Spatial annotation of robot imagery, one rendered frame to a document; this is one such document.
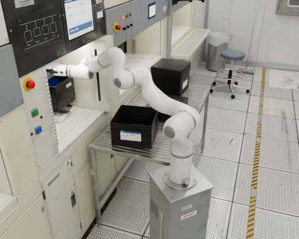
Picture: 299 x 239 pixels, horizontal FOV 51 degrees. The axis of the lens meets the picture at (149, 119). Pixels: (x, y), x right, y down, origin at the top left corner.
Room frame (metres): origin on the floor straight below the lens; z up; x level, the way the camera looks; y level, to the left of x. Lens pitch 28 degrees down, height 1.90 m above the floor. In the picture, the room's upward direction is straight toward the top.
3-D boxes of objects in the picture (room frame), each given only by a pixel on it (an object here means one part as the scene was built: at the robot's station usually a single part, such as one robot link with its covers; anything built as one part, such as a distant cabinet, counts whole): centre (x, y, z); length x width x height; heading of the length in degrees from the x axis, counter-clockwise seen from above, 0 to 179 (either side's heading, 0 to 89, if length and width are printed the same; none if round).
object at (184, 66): (2.68, -0.20, 0.89); 0.29 x 0.29 x 0.25; 66
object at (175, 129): (1.37, -0.15, 1.07); 0.19 x 0.12 x 0.24; 140
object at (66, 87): (1.99, 0.67, 1.08); 0.24 x 0.20 x 0.32; 160
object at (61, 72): (1.95, 0.57, 1.21); 0.11 x 0.10 x 0.07; 70
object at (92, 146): (2.25, -0.08, 0.38); 1.30 x 0.60 x 0.76; 161
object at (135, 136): (1.85, 0.10, 0.85); 0.28 x 0.28 x 0.17; 79
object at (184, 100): (2.20, -0.14, 0.83); 0.29 x 0.29 x 0.13; 73
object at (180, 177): (1.39, -0.17, 0.85); 0.19 x 0.19 x 0.18
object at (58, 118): (1.99, 0.67, 0.89); 0.22 x 0.21 x 0.04; 71
